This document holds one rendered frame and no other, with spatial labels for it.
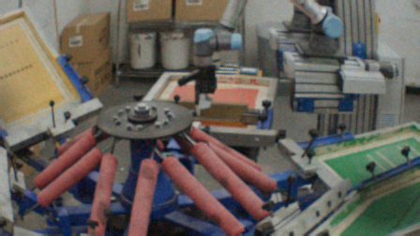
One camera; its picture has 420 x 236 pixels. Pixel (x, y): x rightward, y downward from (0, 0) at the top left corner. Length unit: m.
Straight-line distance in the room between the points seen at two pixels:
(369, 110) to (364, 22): 0.52
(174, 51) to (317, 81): 3.43
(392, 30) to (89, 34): 3.26
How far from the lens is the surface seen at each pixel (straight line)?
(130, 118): 1.87
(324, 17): 2.71
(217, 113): 2.75
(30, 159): 2.64
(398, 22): 6.42
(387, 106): 3.24
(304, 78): 2.90
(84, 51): 5.91
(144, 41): 6.24
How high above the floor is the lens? 1.99
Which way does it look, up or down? 21 degrees down
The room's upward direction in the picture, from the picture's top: straight up
